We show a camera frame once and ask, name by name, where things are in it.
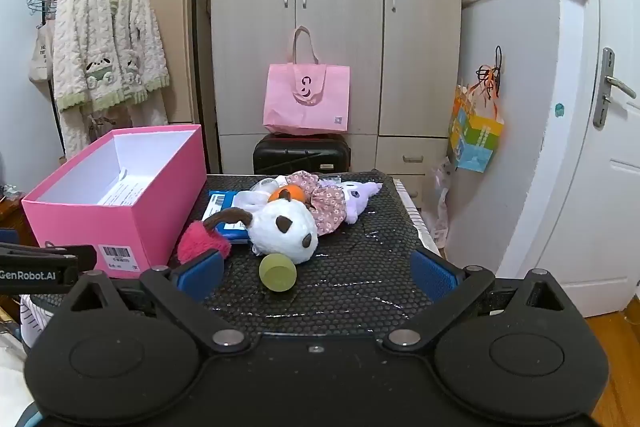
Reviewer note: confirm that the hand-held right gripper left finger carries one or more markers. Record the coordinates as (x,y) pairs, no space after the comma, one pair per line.
(200,274)

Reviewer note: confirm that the purple plush toy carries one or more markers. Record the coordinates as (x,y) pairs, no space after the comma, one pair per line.
(357,197)

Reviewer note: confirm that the white striped cloth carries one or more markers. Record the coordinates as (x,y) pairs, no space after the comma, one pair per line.
(35,319)

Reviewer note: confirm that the blue plastic packet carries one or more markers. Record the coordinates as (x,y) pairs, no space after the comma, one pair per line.
(222,207)

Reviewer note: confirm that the pink fuzzy plush with stem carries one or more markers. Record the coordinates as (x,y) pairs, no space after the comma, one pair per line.
(202,244)

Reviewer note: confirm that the white panda plush toy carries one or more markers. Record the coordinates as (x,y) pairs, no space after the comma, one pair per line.
(282,227)

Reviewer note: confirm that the black suitcase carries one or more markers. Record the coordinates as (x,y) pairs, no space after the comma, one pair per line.
(300,154)

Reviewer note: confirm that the clear plastic bag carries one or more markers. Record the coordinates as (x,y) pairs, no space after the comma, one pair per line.
(442,202)

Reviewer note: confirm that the floral pink cloth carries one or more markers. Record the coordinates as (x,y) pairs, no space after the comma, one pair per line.
(327,207)

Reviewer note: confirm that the teal wall sticker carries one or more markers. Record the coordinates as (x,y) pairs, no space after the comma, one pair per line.
(560,110)

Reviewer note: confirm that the canvas tote bag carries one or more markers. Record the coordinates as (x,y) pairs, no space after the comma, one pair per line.
(40,57)

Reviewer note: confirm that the pink cardboard box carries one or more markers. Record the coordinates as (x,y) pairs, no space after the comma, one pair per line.
(115,212)

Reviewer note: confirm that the orange ball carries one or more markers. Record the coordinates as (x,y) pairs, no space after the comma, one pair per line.
(290,193)

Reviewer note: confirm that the black clothes rack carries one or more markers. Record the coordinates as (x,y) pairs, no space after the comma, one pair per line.
(197,32)

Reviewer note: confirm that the white door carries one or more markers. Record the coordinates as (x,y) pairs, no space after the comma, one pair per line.
(590,182)

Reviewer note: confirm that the green cylinder toy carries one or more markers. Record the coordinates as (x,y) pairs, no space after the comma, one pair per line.
(277,273)

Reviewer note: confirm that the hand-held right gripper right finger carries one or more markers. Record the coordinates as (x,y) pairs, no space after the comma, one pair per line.
(432,274)

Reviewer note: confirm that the colourful gift bag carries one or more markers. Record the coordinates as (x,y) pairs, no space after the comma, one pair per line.
(475,137)

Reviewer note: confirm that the cream fleece bathrobe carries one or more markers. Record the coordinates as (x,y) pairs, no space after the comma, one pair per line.
(107,42)

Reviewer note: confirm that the pink tote bag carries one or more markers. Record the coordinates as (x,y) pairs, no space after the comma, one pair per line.
(307,99)

